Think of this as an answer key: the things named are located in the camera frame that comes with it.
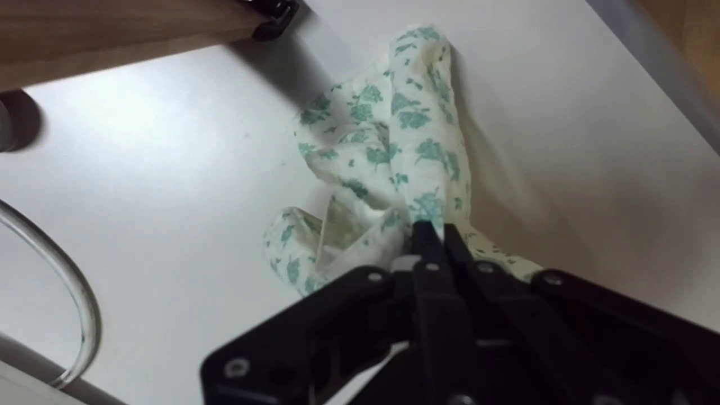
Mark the floral white teal cloth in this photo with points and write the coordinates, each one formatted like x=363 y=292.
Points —
x=396 y=142

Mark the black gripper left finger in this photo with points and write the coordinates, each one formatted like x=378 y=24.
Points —
x=360 y=323

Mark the brown wooden book stand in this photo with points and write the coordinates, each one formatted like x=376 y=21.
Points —
x=113 y=30

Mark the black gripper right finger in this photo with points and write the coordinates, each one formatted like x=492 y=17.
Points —
x=570 y=329

